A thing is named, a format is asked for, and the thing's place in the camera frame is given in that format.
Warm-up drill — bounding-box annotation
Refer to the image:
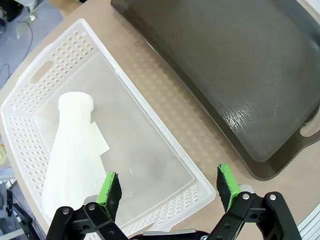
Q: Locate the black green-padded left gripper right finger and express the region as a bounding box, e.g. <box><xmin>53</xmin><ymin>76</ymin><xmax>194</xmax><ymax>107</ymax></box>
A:
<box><xmin>207</xmin><ymin>163</ymin><xmax>300</xmax><ymax>240</ymax></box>

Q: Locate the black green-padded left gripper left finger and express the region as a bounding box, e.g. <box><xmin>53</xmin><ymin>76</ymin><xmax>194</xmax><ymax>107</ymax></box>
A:
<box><xmin>46</xmin><ymin>171</ymin><xmax>131</xmax><ymax>240</ymax></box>

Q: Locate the white conical flask with cap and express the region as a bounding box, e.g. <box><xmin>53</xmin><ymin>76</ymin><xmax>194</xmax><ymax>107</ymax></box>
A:
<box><xmin>40</xmin><ymin>91</ymin><xmax>111</xmax><ymax>221</ymax></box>

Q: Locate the large white perforated plastic basket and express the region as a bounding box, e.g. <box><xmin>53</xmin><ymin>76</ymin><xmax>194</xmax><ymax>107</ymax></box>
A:
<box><xmin>0</xmin><ymin>17</ymin><xmax>217</xmax><ymax>237</ymax></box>

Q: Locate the black stand on floor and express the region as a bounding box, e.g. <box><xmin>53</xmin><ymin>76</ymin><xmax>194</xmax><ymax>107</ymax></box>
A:
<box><xmin>4</xmin><ymin>188</ymin><xmax>35</xmax><ymax>240</ymax></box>

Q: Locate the dark grey plastic tray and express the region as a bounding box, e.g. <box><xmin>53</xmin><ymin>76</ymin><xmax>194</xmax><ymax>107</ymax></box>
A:
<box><xmin>110</xmin><ymin>0</ymin><xmax>320</xmax><ymax>181</ymax></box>

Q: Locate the aluminium profile table frame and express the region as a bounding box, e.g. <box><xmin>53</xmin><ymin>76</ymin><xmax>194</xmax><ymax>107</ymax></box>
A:
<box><xmin>296</xmin><ymin>202</ymin><xmax>320</xmax><ymax>240</ymax></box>

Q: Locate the thin dark floor cable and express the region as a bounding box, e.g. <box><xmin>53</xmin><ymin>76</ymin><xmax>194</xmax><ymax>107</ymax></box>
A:
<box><xmin>16</xmin><ymin>19</ymin><xmax>34</xmax><ymax>60</ymax></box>

